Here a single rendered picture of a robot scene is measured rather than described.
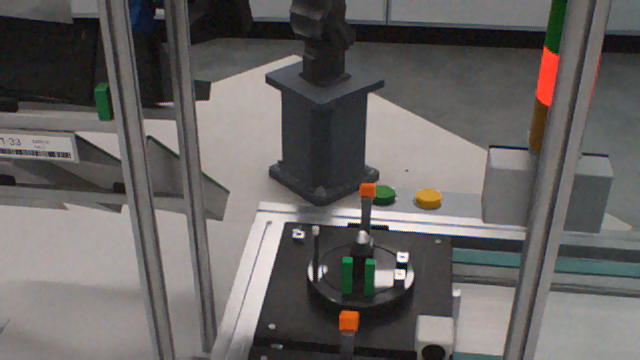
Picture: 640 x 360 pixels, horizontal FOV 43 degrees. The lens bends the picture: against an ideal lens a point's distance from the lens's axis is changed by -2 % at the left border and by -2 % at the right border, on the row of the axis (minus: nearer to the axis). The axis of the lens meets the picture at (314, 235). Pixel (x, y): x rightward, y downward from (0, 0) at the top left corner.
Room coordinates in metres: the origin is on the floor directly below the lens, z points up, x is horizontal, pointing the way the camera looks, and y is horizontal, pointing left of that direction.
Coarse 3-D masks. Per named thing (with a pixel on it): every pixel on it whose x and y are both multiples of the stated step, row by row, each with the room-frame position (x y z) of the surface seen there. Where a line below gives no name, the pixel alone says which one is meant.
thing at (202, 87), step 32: (0, 32) 0.74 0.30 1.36; (32, 32) 0.73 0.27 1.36; (64, 32) 0.72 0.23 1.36; (96, 32) 0.71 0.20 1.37; (0, 64) 0.72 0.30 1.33; (32, 64) 0.72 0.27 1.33; (64, 64) 0.71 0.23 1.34; (96, 64) 0.70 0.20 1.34; (160, 64) 0.81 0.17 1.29; (32, 96) 0.70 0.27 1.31; (64, 96) 0.69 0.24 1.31; (160, 96) 0.81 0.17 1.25
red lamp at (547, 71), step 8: (544, 48) 0.69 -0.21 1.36; (544, 56) 0.69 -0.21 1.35; (552, 56) 0.68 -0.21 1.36; (544, 64) 0.68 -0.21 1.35; (552, 64) 0.68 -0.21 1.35; (544, 72) 0.68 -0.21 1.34; (552, 72) 0.67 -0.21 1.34; (544, 80) 0.68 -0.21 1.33; (552, 80) 0.67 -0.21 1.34; (544, 88) 0.68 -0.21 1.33; (544, 96) 0.68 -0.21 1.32; (544, 104) 0.68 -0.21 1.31
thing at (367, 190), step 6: (360, 186) 0.90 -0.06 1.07; (366, 186) 0.90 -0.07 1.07; (372, 186) 0.90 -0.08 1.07; (360, 192) 0.90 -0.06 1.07; (366, 192) 0.90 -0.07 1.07; (372, 192) 0.90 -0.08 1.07; (366, 198) 0.88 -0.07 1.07; (372, 198) 0.89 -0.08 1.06; (366, 204) 0.90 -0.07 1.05; (366, 210) 0.89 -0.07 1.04; (366, 216) 0.89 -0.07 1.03; (360, 222) 0.89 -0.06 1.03; (366, 222) 0.89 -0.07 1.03; (360, 228) 0.88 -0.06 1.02; (366, 228) 0.88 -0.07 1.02
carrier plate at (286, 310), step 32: (288, 224) 0.96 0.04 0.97; (288, 256) 0.89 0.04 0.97; (416, 256) 0.89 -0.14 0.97; (448, 256) 0.89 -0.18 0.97; (288, 288) 0.82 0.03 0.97; (416, 288) 0.82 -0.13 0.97; (448, 288) 0.82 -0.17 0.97; (288, 320) 0.76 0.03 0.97; (320, 320) 0.76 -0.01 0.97; (384, 320) 0.76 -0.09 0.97; (416, 320) 0.76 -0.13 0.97; (384, 352) 0.71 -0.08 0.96; (416, 352) 0.70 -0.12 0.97
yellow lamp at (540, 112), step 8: (536, 96) 0.70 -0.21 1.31; (536, 104) 0.69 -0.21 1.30; (536, 112) 0.68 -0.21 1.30; (544, 112) 0.67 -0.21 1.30; (536, 120) 0.68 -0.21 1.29; (544, 120) 0.67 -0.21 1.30; (536, 128) 0.68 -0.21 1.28; (544, 128) 0.67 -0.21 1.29; (536, 136) 0.68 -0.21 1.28; (536, 144) 0.68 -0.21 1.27
